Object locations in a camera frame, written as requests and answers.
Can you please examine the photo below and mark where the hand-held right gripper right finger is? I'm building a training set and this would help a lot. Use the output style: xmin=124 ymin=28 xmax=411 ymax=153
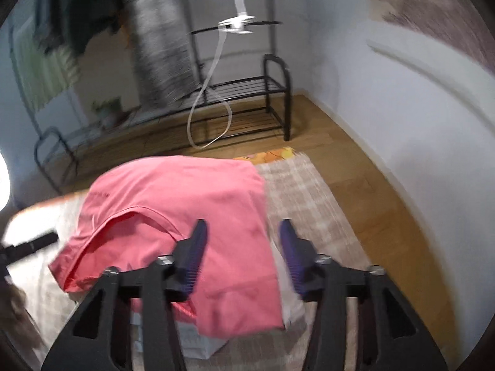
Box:
xmin=278 ymin=218 xmax=449 ymax=371

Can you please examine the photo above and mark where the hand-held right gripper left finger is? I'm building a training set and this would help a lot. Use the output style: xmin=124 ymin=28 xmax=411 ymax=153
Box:
xmin=41 ymin=218 xmax=209 ymax=371

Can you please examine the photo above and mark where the pink shirt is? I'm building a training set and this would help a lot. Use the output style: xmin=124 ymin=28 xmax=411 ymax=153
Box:
xmin=48 ymin=155 xmax=287 ymax=337

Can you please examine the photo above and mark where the grey plaid blanket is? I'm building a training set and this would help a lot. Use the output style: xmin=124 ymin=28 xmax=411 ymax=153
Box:
xmin=8 ymin=152 xmax=372 ymax=371

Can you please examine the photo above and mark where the bright round lamp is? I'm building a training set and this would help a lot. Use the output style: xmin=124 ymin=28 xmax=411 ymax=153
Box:
xmin=0 ymin=152 xmax=11 ymax=212

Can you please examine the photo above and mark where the orange yellow mat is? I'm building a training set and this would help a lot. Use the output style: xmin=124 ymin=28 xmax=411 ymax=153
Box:
xmin=233 ymin=146 xmax=297 ymax=162

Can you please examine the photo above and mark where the potted plant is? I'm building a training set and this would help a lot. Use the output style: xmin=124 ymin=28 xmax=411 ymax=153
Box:
xmin=92 ymin=98 xmax=125 ymax=129

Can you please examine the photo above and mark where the green striped hanging cloth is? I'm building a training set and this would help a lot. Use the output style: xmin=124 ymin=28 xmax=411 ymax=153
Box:
xmin=11 ymin=19 xmax=83 ymax=113

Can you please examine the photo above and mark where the black metal rack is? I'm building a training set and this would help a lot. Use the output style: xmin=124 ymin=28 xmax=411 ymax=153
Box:
xmin=34 ymin=0 xmax=291 ymax=196

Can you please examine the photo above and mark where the grey patterned hanging cloth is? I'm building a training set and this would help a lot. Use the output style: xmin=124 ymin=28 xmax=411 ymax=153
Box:
xmin=123 ymin=0 xmax=195 ymax=109

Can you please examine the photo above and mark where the dark green hanging garment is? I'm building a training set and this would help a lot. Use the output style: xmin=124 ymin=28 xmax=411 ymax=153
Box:
xmin=33 ymin=0 xmax=129 ymax=58

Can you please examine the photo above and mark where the white clip lamp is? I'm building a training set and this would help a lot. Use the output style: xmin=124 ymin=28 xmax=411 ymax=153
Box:
xmin=217 ymin=0 xmax=258 ymax=36

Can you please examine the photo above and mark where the white lamp cable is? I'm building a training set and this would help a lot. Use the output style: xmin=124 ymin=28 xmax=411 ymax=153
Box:
xmin=187 ymin=31 xmax=233 ymax=150

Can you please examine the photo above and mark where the landscape wall poster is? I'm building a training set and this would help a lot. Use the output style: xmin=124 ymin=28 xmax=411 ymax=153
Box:
xmin=368 ymin=0 xmax=495 ymax=67

